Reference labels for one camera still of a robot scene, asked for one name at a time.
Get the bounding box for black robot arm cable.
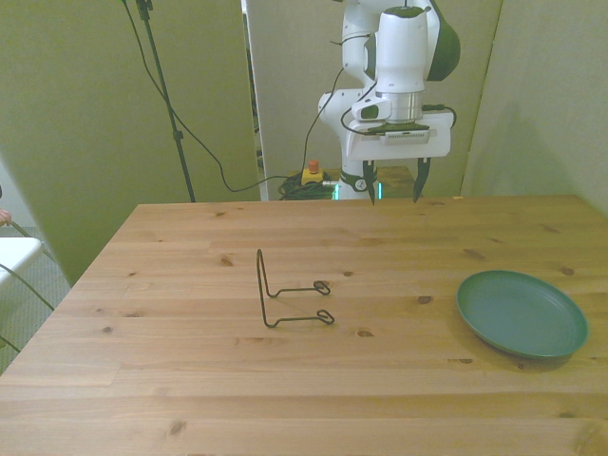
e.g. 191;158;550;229
302;66;347;178

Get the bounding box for coiled dark cable bundle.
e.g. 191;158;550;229
276;173;341;201

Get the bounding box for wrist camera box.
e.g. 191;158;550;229
363;121;437;146

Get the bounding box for dark teal round plate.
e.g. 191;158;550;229
456;269;590;359

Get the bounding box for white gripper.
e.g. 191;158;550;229
345;109;453;207

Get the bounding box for black tripod stand pole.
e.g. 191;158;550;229
135;0;198;203

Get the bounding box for yellow emergency stop button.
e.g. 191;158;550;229
301;160;326;187

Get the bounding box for long black cable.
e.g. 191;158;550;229
121;0;292;194

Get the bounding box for black wire plate stand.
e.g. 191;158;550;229
256;248;336;330

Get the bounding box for white folding chair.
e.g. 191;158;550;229
0;236;45;289

